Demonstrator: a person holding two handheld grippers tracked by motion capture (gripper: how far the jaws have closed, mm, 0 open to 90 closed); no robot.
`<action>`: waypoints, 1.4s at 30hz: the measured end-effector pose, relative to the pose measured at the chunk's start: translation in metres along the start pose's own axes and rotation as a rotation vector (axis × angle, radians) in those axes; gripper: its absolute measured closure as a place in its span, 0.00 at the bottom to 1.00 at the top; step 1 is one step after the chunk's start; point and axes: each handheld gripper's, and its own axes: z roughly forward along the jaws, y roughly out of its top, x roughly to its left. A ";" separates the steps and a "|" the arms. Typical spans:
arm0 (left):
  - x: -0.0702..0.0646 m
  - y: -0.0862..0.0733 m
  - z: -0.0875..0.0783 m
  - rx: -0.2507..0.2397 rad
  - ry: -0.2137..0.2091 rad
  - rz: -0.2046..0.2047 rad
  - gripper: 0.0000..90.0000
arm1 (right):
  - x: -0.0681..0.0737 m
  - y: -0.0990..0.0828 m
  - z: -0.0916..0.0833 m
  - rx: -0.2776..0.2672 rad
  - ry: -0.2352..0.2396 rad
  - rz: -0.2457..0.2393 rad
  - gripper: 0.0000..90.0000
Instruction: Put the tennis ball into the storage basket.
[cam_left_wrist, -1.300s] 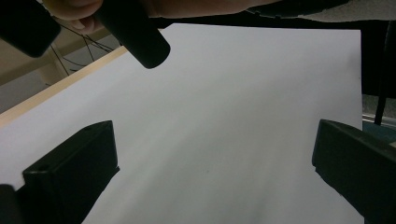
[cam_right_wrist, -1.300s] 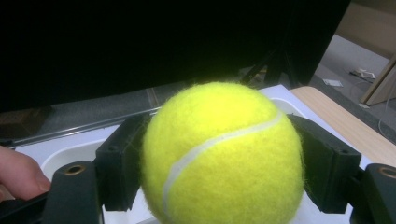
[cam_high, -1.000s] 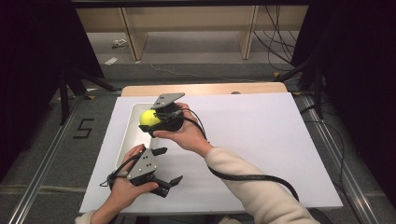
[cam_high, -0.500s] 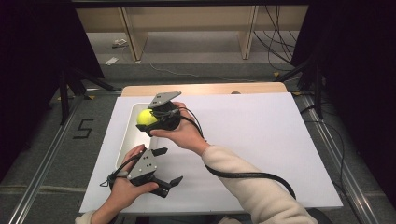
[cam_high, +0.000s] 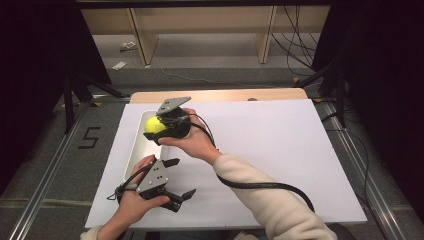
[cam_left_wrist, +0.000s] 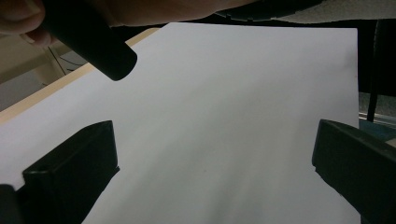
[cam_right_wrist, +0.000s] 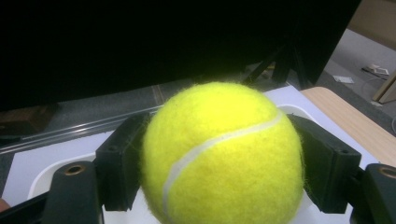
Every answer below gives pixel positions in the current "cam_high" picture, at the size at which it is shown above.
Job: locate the person's right hand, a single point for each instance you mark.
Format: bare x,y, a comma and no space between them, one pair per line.
200,145

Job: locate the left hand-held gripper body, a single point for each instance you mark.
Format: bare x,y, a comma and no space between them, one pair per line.
153,178

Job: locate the black curtain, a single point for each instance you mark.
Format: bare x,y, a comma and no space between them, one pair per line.
40,66
383,83

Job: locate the small white scrap pile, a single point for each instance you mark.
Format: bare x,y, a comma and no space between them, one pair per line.
128,46

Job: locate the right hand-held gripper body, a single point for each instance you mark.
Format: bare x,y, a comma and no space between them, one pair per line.
178,125

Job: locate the yellow tennis ball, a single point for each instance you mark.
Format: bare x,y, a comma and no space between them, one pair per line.
153,125

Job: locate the aluminium floor rail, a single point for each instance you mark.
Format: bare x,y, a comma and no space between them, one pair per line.
46,180
360,176

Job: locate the white board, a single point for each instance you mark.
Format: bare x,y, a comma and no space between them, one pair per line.
283,150

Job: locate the white plastic bin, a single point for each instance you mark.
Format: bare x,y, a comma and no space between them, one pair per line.
141,150

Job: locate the small white packet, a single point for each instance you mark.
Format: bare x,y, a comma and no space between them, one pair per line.
119,65

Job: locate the wooden table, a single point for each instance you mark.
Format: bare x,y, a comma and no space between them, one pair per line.
216,95

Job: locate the black metal stand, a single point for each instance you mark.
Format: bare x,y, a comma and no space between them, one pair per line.
340,100
68,106

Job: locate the person's left hand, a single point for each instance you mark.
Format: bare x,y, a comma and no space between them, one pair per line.
131,206

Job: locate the wooden shelf unit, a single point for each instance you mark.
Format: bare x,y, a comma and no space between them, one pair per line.
200,20

